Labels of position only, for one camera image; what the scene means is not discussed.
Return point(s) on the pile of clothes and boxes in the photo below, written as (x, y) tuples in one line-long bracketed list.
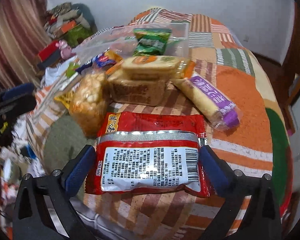
[(70, 22)]

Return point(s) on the pink plush toy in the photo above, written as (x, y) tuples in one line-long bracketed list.
[(65, 49)]

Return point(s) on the red snack packet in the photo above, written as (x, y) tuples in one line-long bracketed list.
[(148, 153)]

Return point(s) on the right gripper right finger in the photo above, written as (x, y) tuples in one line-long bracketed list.
[(262, 217)]

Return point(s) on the clear plastic storage box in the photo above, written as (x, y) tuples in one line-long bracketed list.
[(130, 42)]

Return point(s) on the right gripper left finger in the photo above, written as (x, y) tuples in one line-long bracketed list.
[(31, 218)]

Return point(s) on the orange label cracker pack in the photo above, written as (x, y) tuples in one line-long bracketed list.
[(157, 67)]

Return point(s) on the striped curtain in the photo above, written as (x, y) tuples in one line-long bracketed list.
[(22, 37)]

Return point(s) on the green snack packet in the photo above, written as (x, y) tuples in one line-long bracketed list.
[(151, 41)]

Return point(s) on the clear popcorn snack bag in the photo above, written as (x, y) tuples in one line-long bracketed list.
[(89, 104)]

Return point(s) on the blue white snack packet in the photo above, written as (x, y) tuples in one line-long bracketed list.
[(106, 58)]

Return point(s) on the brown print biscuit pack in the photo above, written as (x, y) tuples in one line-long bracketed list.
[(139, 92)]

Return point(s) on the patchwork striped bed blanket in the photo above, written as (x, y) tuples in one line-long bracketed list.
[(258, 146)]

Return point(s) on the yellow fries snack packet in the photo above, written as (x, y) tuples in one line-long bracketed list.
[(65, 99)]

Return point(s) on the purple cake roll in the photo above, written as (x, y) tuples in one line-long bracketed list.
[(220, 111)]

